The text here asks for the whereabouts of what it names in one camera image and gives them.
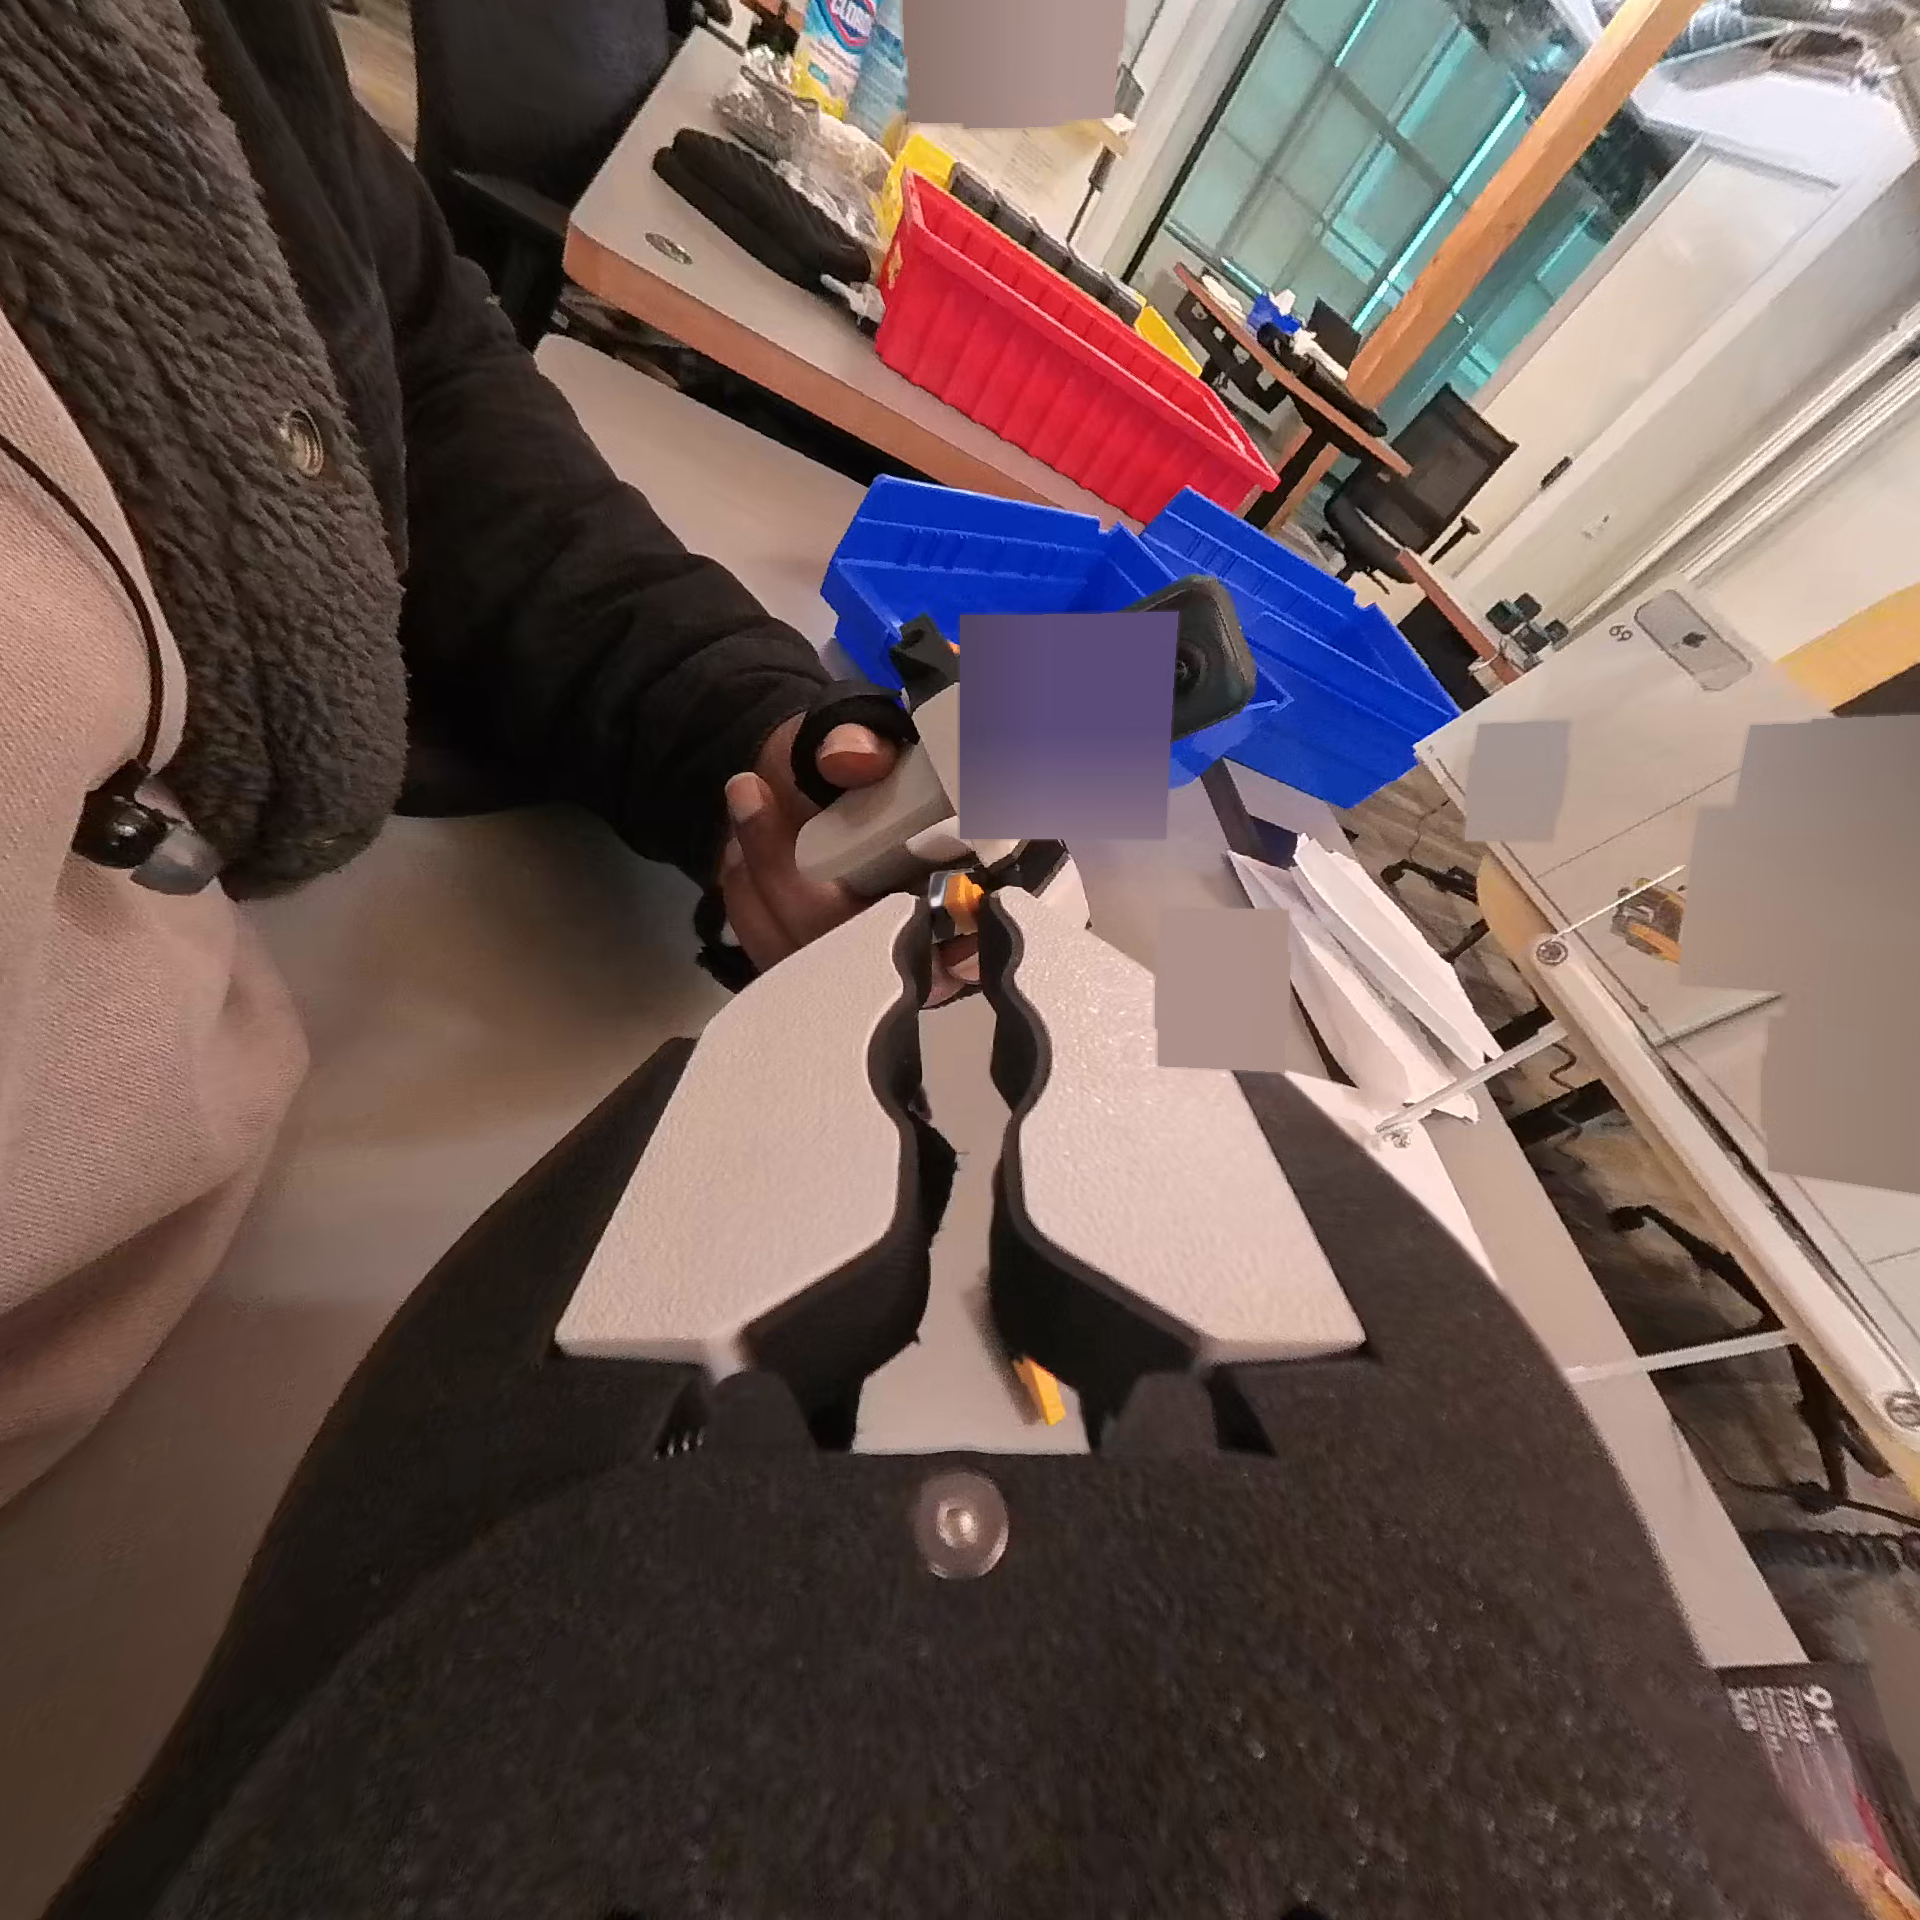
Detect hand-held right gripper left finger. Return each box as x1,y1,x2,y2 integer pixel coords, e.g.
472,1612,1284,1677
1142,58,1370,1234
555,904,957,1445

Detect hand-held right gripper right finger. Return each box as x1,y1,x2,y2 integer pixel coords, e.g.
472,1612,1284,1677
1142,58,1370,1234
978,900,1370,1445

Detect person's left forearm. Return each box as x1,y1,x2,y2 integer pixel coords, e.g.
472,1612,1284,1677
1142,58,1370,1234
394,271,841,889

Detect lego instruction booklet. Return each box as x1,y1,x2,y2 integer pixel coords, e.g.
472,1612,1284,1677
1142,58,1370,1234
1717,1658,1920,1920

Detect person's left hand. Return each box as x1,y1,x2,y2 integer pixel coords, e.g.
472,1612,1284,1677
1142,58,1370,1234
717,723,985,1011

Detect blue plastic bin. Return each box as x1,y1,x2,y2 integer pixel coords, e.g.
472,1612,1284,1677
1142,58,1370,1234
1141,487,1465,813
820,474,1297,788

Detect black office chair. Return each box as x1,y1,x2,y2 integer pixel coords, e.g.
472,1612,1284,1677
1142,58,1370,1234
1324,384,1521,586

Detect white paper sheets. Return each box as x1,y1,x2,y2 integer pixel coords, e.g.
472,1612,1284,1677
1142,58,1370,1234
1228,835,1506,1129

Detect red plastic bin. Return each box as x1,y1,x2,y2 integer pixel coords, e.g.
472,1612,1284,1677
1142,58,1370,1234
873,170,1280,524

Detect white side table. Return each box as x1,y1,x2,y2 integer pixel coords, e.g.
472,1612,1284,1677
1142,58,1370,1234
1412,586,1920,1479

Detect grey phone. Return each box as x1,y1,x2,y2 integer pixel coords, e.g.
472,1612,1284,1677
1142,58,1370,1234
1633,588,1754,692

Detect wooden beam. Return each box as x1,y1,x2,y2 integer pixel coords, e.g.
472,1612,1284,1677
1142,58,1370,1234
1345,0,1706,405

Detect yellow plastic bin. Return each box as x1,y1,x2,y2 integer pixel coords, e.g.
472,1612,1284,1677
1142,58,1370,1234
882,132,1208,377

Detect wood-edged grey desk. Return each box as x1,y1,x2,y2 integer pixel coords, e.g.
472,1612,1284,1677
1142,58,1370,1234
560,24,1142,520

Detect black fabric bundle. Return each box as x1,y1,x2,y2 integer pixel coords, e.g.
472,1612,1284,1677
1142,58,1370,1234
651,128,876,297

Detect crumpled foil wrapper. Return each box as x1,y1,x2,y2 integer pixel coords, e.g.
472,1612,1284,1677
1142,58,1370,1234
712,58,896,202

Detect wipes canister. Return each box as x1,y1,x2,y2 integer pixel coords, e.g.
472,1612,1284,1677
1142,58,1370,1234
790,0,912,140

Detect person's torso in fleece jacket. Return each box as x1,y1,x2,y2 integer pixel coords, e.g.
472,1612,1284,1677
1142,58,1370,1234
0,0,518,1509

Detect black floor cable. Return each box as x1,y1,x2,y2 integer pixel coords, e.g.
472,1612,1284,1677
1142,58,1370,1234
1560,1191,1920,1531

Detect black drawstring toggle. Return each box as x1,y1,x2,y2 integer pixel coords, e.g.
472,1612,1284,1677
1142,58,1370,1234
72,762,227,899

